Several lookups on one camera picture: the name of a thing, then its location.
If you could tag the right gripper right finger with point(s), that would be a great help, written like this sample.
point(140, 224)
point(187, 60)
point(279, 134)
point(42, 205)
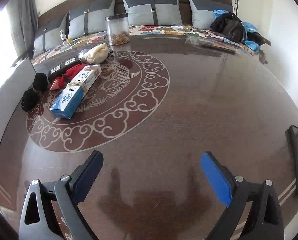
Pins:
point(264, 219)

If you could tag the far left grey cushion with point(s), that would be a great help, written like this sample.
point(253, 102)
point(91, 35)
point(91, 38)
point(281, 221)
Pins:
point(48, 36)

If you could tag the far right grey cushion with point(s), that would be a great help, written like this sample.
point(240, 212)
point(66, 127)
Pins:
point(202, 12)

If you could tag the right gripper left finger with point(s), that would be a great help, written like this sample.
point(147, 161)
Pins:
point(38, 219)

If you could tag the black brown bag pile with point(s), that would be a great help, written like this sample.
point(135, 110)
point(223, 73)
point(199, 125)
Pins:
point(233, 28)

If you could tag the cream towel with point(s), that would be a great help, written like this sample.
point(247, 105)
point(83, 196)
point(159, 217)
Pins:
point(97, 55)

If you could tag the black rectangular box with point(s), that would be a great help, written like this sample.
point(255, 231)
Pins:
point(62, 68)

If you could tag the grey cushion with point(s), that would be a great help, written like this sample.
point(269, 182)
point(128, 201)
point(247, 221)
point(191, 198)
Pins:
point(48, 36)
point(202, 12)
point(153, 12)
point(89, 18)

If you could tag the red snack bag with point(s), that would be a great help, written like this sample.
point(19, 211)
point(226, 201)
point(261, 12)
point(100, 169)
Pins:
point(60, 81)

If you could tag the clear plastic jar black lid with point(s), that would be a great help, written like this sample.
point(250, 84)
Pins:
point(117, 29)

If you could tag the grey curtain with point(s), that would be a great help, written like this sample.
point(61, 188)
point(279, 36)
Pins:
point(23, 20)

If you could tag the blue garment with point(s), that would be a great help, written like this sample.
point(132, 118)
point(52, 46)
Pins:
point(253, 47)

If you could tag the small white lotion bottle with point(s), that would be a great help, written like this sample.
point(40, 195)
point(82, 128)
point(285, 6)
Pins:
point(63, 38)

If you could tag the grey board panel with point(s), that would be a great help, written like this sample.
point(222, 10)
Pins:
point(12, 90)

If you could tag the blue white medicine box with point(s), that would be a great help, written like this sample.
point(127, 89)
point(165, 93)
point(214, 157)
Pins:
point(69, 99)

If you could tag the floral bed cover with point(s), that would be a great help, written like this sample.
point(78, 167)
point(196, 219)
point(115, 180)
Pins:
point(186, 30)

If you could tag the black knit hat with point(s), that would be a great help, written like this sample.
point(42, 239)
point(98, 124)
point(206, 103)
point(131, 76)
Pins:
point(31, 96)

